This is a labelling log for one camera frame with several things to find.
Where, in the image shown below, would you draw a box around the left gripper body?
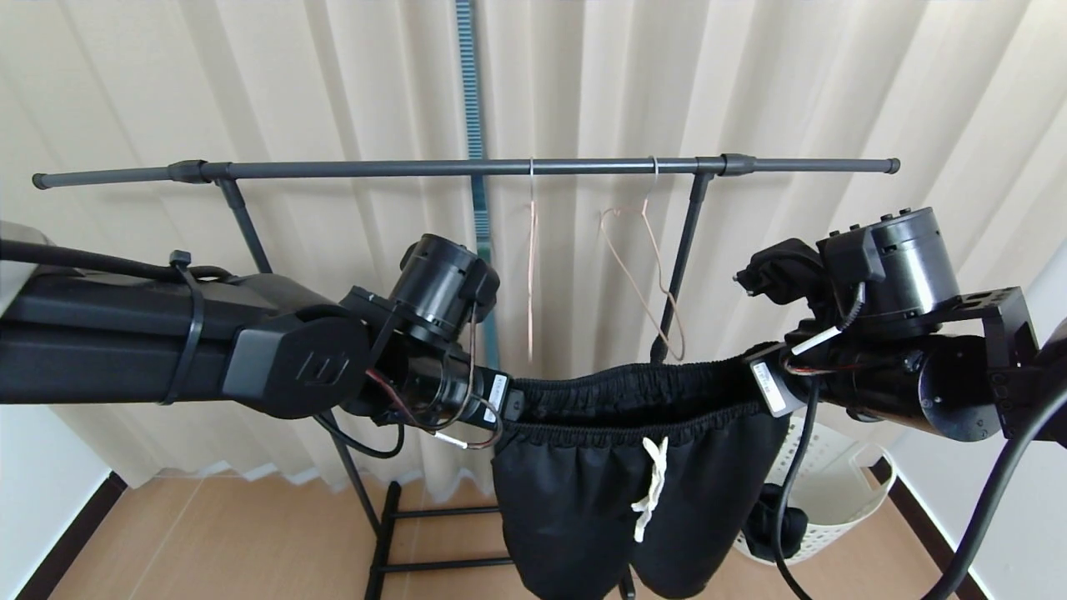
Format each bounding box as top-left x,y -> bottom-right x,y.
371,337 -> 526,436

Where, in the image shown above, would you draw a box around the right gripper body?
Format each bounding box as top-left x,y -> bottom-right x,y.
746,333 -> 1001,443

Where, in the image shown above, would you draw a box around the pink clothes hanger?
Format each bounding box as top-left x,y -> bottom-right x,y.
599,157 -> 686,363
527,158 -> 539,363

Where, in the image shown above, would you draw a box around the black shorts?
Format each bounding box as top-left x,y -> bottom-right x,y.
490,346 -> 791,600

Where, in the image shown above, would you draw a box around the white laundry basket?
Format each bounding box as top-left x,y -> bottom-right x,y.
734,412 -> 897,568

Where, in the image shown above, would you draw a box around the black clothes rack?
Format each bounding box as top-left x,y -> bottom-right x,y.
32,154 -> 901,600

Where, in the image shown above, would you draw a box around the black garment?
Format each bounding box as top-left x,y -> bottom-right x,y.
744,483 -> 808,561

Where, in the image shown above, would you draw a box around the window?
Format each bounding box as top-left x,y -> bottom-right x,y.
454,0 -> 501,368

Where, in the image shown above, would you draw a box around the beige curtain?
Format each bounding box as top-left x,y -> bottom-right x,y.
475,0 -> 1067,493
0,0 -> 501,501

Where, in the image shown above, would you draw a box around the black cable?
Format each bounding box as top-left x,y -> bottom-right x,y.
921,392 -> 1067,600
771,379 -> 822,600
313,412 -> 407,461

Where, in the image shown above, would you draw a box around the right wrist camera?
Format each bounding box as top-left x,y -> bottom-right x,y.
734,237 -> 834,334

